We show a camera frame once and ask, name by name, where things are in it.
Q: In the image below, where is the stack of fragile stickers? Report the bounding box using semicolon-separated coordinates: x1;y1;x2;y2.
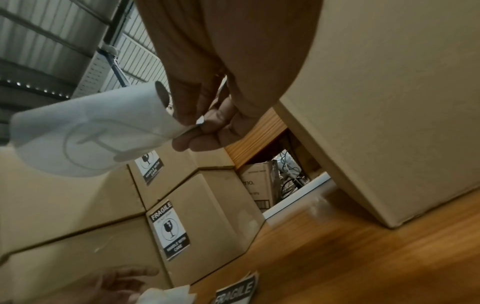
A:
213;271;260;304

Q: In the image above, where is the white backing paper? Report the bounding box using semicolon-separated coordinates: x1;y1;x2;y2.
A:
134;283;198;304

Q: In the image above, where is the tangle of cables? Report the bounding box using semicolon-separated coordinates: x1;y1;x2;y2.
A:
275;149;312;198

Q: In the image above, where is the medium taped cardboard box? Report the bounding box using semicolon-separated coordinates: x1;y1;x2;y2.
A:
0;212;174;304

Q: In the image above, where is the barcode printed cardboard box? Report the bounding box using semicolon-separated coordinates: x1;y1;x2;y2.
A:
238;160;281;212

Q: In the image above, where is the person's left hand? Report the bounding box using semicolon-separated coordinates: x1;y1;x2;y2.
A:
85;265;162;304

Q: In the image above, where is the person's right hand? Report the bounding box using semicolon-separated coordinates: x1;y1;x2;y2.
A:
134;0;325;153

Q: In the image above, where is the fragile sticker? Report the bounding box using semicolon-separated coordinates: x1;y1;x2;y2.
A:
133;149;166;186
147;200;191;262
10;80;206;178

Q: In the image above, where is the wooden shelf unit white frame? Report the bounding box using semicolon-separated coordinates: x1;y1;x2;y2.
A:
224;106;337;219

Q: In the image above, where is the squarish taped cardboard box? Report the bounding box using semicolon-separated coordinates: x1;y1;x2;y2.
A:
273;0;480;229
0;145;148;253

